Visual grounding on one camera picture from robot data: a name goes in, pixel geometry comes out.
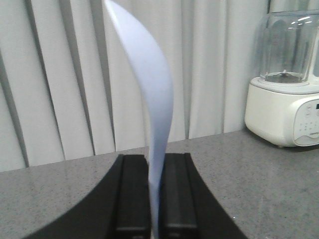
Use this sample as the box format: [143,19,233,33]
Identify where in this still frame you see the light blue spoon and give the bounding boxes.
[105,0,173,239]

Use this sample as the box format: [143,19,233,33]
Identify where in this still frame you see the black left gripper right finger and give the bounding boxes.
[159,153,246,239]

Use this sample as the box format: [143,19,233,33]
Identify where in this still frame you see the white blender machine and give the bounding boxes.
[245,10,319,147]

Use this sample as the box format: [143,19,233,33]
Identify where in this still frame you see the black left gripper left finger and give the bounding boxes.
[28,154,151,239]

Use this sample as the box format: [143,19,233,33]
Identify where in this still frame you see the grey curtain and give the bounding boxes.
[0,0,275,173]

